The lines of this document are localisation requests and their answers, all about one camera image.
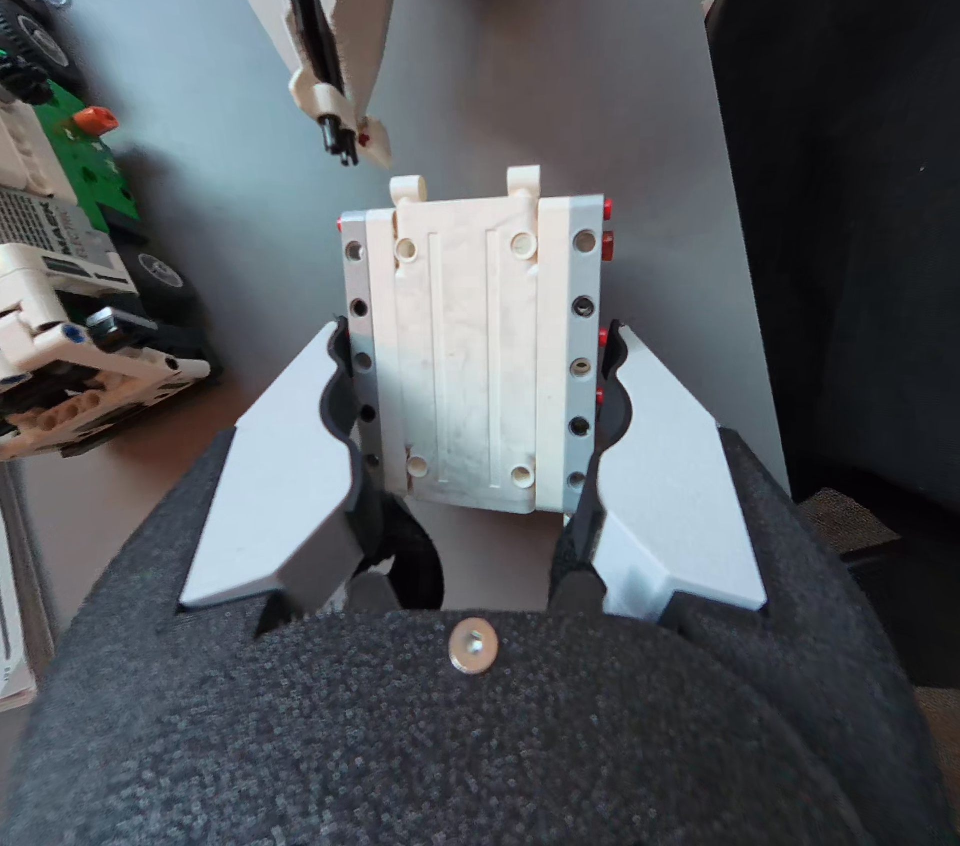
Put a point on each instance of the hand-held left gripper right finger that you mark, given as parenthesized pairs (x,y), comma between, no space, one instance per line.
(675,486)

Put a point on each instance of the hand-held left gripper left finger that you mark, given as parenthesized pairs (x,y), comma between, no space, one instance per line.
(285,471)

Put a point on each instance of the white grey lego panel assembly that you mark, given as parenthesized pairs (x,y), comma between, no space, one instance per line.
(465,351)

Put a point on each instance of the orange lego piece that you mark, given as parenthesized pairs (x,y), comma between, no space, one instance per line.
(96,119)

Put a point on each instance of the white green lego truck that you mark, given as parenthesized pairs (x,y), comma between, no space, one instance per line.
(67,291)

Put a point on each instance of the black office chair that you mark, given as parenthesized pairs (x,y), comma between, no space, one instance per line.
(847,185)

